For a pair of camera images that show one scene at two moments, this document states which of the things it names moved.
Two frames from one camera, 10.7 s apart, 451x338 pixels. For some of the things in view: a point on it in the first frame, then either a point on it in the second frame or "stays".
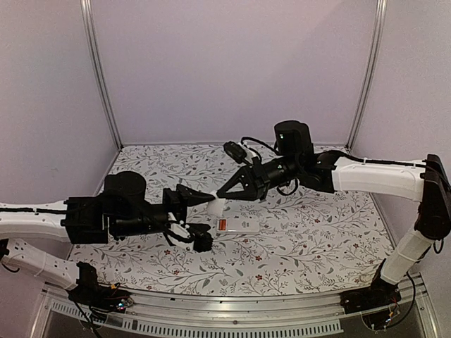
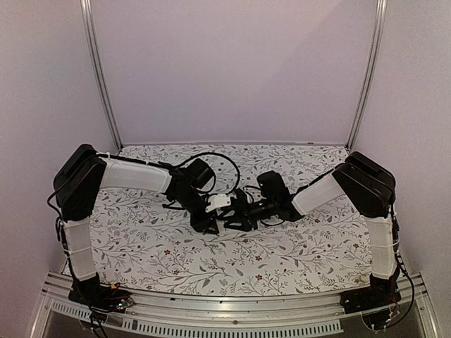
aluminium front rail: (312, 313) stays
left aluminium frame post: (86, 8) stays
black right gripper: (257, 179) to (243, 216)
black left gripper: (185, 197) to (202, 225)
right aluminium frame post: (374, 61) stays
